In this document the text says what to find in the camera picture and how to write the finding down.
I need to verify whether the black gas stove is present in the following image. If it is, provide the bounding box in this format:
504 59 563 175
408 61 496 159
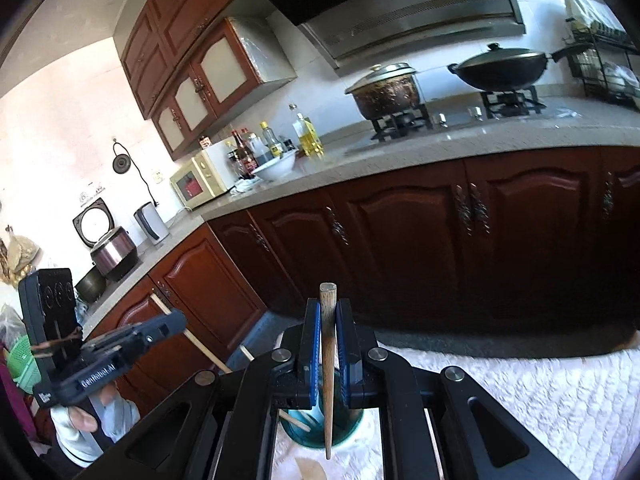
370 85 551 142

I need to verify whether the floral white cup teal inside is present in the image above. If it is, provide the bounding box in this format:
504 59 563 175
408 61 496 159
226 345 366 461

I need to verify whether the green plastic basket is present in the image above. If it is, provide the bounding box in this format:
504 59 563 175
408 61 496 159
5 335 42 397

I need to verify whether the clear bottle yellow cap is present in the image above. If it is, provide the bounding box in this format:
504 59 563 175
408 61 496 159
260 121 284 159

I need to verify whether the yellow oil bottle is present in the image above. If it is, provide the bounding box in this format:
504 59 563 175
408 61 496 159
292 105 324 157

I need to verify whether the white quilted table cloth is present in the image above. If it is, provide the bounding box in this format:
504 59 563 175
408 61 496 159
260 340 640 480

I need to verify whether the brown wooden chopstick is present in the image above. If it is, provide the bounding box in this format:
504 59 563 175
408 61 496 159
319 282 338 461

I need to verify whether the wooden base cabinet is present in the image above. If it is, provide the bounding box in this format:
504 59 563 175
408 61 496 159
80 147 640 411

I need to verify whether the person's left forearm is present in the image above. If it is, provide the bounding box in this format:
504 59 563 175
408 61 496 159
50 390 143 467

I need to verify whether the black dish rack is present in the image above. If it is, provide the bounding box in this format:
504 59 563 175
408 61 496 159
564 0 640 111

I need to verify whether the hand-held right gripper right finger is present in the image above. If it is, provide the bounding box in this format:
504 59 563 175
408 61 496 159
335 300 581 480

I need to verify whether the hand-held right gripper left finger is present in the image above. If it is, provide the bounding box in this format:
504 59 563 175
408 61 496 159
75 300 322 480

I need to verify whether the black cooking pot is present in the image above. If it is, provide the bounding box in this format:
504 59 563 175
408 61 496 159
75 265 109 304

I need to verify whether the steel range hood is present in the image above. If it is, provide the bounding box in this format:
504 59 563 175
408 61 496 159
252 0 526 69

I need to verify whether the dark sauce bottle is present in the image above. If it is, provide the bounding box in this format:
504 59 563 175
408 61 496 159
230 130 259 179

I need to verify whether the black wok with lid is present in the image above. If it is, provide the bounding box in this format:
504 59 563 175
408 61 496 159
447 42 597 92

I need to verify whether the wooden wall cabinet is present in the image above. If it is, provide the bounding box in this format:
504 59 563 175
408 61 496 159
120 0 299 162

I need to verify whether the rice cooker with open lid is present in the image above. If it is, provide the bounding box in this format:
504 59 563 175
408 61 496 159
72 197 139 282

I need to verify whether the person's left hand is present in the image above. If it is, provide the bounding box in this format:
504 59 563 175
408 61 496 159
64 385 119 433

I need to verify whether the cream microwave oven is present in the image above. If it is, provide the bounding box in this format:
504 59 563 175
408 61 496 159
170 142 236 210

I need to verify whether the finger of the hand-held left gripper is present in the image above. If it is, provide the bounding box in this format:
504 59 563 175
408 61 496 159
117 310 187 357

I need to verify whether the white bowl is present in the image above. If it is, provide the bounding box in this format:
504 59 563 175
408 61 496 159
251 151 297 184

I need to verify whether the brown patterned pot with lid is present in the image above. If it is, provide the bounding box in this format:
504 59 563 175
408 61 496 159
344 62 426 121

